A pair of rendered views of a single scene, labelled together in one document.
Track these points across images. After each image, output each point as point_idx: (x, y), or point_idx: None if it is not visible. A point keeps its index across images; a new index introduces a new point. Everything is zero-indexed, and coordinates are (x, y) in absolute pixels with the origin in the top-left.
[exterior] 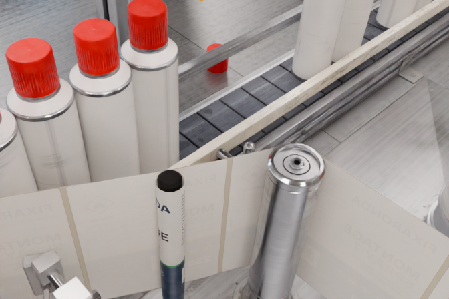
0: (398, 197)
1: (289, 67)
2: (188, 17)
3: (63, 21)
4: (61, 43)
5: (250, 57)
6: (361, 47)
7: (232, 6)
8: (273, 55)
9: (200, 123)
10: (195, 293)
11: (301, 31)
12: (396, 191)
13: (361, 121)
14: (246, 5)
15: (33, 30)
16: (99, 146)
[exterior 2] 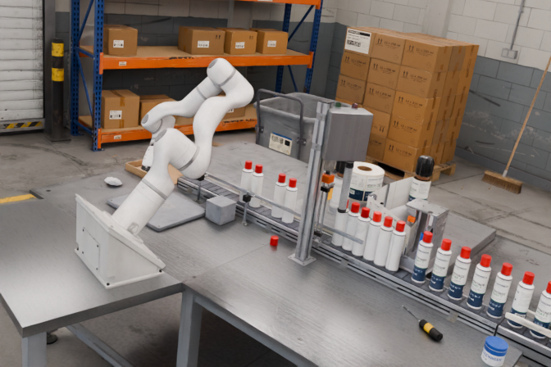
0: (330, 217)
1: (285, 224)
2: (243, 247)
3: (254, 274)
4: (270, 273)
5: (266, 237)
6: None
7: (231, 238)
8: (263, 233)
9: (317, 237)
10: None
11: (292, 209)
12: (329, 217)
13: None
14: (229, 236)
15: (263, 279)
16: None
